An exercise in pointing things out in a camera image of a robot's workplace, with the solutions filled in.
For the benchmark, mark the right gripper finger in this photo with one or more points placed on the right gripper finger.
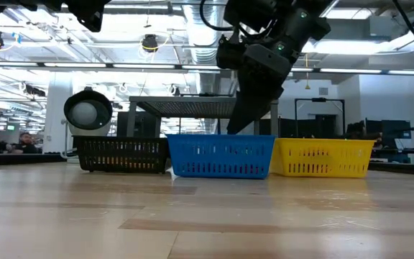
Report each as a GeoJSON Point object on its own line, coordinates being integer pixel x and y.
{"type": "Point", "coordinates": [253, 104]}

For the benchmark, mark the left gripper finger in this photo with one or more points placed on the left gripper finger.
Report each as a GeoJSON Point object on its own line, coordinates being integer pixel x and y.
{"type": "Point", "coordinates": [90, 12]}

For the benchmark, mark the blue plastic basket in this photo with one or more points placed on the blue plastic basket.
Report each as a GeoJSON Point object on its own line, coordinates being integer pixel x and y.
{"type": "Point", "coordinates": [221, 156]}

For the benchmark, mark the black plastic basket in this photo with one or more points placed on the black plastic basket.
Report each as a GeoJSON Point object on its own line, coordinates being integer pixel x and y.
{"type": "Point", "coordinates": [120, 154]}

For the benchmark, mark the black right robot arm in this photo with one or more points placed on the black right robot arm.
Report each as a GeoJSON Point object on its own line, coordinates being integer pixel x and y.
{"type": "Point", "coordinates": [293, 25]}

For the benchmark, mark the grey perforated metal riser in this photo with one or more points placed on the grey perforated metal riser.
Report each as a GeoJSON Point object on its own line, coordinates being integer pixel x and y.
{"type": "Point", "coordinates": [185, 102]}

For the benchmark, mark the long ceiling light strip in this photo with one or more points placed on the long ceiling light strip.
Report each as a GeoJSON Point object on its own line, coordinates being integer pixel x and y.
{"type": "Point", "coordinates": [138, 66]}

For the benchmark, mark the yellow plastic basket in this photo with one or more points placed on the yellow plastic basket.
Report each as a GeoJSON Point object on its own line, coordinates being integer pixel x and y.
{"type": "Point", "coordinates": [320, 158]}

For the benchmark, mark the black screen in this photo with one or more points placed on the black screen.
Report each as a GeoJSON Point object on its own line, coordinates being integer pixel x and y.
{"type": "Point", "coordinates": [144, 124]}

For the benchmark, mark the white square column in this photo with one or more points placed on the white square column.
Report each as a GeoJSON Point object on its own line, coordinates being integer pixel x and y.
{"type": "Point", "coordinates": [54, 118]}

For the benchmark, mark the dark workstation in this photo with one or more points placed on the dark workstation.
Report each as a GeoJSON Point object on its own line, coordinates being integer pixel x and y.
{"type": "Point", "coordinates": [394, 135]}

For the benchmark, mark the silver ribbed ventilation duct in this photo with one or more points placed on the silver ribbed ventilation duct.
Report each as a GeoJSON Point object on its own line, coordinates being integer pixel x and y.
{"type": "Point", "coordinates": [201, 46]}

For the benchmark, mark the black metal frame stand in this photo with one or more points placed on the black metal frame stand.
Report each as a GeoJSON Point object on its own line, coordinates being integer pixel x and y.
{"type": "Point", "coordinates": [318, 99]}

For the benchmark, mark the grey wall vent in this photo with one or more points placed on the grey wall vent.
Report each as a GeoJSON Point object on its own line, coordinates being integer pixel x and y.
{"type": "Point", "coordinates": [323, 91]}

